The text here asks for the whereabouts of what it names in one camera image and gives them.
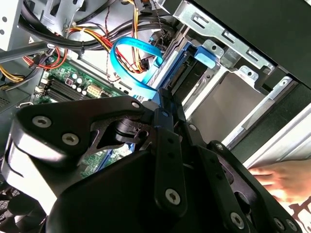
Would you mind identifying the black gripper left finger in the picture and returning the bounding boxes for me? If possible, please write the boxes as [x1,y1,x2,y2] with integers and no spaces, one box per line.
[7,87,189,218]

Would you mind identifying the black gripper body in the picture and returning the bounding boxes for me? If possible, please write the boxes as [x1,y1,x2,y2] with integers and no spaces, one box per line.
[46,116,233,233]

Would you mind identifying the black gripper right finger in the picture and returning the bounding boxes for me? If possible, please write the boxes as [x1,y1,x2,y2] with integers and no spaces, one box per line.
[171,94,303,233]

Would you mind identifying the hard disk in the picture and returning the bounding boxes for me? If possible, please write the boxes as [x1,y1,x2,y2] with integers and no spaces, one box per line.
[145,41,267,146]

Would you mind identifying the person's hand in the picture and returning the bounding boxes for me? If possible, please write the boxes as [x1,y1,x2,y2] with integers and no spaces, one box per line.
[249,159,311,209]

